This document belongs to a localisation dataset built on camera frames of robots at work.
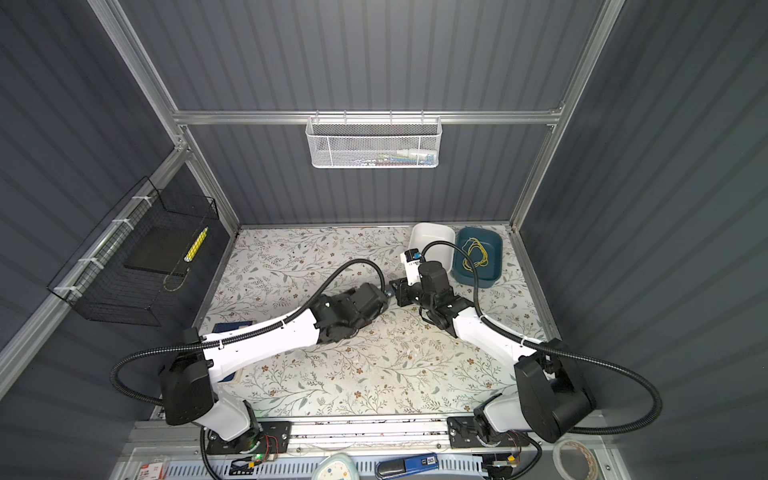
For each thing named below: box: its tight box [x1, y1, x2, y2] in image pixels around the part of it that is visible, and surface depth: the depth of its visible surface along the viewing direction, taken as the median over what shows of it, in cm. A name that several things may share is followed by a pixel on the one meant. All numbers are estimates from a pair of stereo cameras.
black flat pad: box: [124, 226, 200, 276], surface depth 76 cm
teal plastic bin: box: [452, 227, 503, 289], surface depth 113 cm
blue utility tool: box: [376, 452, 439, 480], surface depth 69 cm
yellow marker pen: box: [184, 226, 209, 262], surface depth 79 cm
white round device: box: [311, 453, 359, 480], surface depth 69 cm
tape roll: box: [552, 440, 599, 480], surface depth 71 cm
